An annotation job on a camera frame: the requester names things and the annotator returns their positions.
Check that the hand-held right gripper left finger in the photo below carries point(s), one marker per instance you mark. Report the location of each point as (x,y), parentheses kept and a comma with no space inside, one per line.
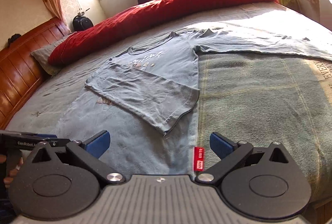
(97,145)

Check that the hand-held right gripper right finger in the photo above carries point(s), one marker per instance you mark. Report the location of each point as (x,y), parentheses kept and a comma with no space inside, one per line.
(220,146)

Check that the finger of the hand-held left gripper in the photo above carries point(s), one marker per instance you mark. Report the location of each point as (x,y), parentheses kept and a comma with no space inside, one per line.
(59,143)
(45,135)

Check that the light blue cartoon print shirt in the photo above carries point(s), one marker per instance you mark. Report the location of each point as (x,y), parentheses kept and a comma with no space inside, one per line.
(145,78)

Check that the person's left hand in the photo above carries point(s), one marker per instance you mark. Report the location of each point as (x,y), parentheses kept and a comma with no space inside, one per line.
(10,181)

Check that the wooden headboard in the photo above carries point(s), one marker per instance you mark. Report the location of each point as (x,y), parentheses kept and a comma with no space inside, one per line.
(20,71)

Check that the grey pillow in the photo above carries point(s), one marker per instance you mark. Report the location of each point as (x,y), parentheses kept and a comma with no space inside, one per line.
(44,58)

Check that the small dark object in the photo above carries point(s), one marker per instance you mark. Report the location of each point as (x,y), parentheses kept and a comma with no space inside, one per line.
(13,40)

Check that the black backpack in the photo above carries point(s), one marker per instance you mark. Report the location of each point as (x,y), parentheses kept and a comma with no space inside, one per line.
(83,23)

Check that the red duvet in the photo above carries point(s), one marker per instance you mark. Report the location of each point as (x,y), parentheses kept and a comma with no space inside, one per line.
(168,11)

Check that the white wall fixture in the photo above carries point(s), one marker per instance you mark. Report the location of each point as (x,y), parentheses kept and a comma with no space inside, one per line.
(83,11)

